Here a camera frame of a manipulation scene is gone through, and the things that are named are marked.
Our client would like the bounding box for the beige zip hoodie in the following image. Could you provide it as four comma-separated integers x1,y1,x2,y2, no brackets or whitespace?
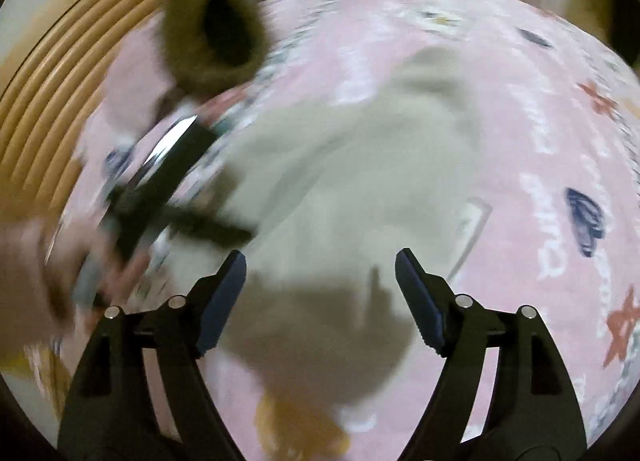
194,47,480,409

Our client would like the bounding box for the pink fluffy garment on bed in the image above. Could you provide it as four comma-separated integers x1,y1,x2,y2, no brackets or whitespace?
101,14,174,138

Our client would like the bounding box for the wooden slatted headboard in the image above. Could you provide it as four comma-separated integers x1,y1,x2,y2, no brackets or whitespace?
1,0,160,213

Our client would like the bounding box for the pink patterned bed blanket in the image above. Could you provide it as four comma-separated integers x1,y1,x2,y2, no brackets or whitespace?
29,0,640,461

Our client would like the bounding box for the black fur-trimmed coat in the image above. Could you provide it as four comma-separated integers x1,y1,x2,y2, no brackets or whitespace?
160,0,270,98

